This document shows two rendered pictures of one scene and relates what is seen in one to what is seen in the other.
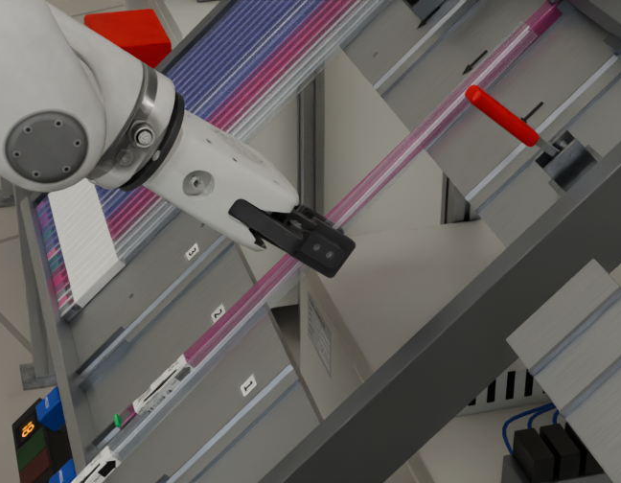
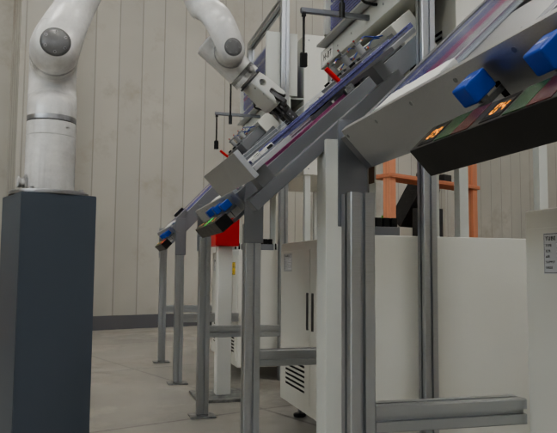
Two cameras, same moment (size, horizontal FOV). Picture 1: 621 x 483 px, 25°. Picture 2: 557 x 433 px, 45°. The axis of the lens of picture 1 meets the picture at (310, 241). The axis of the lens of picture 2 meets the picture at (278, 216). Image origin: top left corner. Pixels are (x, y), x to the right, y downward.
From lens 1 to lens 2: 135 cm
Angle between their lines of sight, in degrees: 33
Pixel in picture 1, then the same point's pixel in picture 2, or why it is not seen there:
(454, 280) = not seen: hidden behind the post
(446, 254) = not seen: hidden behind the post
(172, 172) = (256, 78)
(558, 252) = (348, 102)
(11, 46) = (229, 23)
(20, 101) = (229, 34)
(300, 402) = not seen: hidden behind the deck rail
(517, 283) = (339, 109)
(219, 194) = (267, 85)
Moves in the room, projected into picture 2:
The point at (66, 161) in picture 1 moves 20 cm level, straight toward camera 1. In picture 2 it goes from (236, 50) to (248, 22)
